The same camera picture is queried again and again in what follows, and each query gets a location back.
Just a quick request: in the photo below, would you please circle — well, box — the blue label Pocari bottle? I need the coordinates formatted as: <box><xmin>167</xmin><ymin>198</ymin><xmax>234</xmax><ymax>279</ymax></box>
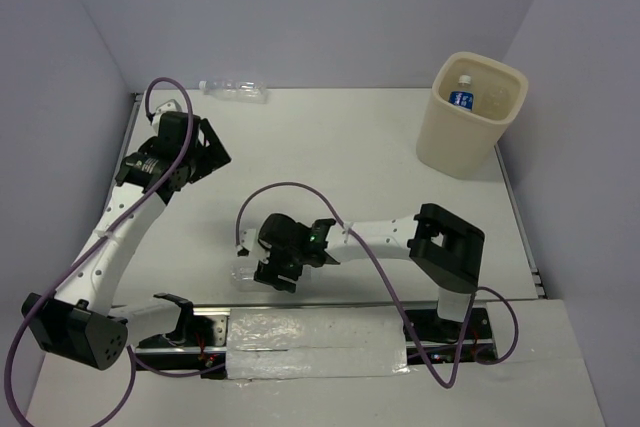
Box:
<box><xmin>448</xmin><ymin>74</ymin><xmax>474</xmax><ymax>111</ymax></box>

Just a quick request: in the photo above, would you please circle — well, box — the white foil cover sheet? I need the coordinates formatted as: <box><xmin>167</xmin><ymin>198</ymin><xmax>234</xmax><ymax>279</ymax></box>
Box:
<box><xmin>225</xmin><ymin>307</ymin><xmax>409</xmax><ymax>380</ymax></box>

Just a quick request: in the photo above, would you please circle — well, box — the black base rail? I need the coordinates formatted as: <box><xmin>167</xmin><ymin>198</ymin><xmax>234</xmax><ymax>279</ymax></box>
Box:
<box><xmin>136</xmin><ymin>307</ymin><xmax>503</xmax><ymax>379</ymax></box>

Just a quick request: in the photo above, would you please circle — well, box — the clear bottle at back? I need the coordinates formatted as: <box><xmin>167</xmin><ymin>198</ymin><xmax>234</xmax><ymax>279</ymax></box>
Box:
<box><xmin>198</xmin><ymin>79</ymin><xmax>268</xmax><ymax>104</ymax></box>

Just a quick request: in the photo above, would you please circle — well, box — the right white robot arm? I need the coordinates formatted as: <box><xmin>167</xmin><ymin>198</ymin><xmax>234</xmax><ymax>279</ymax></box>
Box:
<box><xmin>239</xmin><ymin>203</ymin><xmax>485</xmax><ymax>338</ymax></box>

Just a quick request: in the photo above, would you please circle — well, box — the beige plastic bin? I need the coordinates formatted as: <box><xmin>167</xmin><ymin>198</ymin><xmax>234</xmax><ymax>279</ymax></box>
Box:
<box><xmin>416</xmin><ymin>52</ymin><xmax>529</xmax><ymax>179</ymax></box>

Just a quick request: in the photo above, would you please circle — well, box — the clear ribbed plastic bottle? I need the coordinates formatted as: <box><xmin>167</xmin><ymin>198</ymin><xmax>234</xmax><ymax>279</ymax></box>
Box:
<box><xmin>481</xmin><ymin>85</ymin><xmax>510</xmax><ymax>117</ymax></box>

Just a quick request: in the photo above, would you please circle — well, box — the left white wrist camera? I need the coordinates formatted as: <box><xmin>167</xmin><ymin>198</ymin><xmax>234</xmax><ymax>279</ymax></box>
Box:
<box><xmin>151</xmin><ymin>99</ymin><xmax>183</xmax><ymax>131</ymax></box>

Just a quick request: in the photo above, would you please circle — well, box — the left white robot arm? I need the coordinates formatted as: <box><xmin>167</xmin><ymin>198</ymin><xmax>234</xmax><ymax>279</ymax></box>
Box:
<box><xmin>29</xmin><ymin>111</ymin><xmax>231</xmax><ymax>370</ymax></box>

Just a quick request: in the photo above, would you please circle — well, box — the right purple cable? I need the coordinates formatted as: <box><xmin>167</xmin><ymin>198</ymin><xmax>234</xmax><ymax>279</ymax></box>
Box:
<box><xmin>235</xmin><ymin>182</ymin><xmax>519</xmax><ymax>390</ymax></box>

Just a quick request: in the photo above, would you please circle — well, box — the large clear front bottle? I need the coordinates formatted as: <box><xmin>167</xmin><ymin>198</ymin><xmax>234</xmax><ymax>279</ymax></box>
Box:
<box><xmin>230</xmin><ymin>261</ymin><xmax>314</xmax><ymax>293</ymax></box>

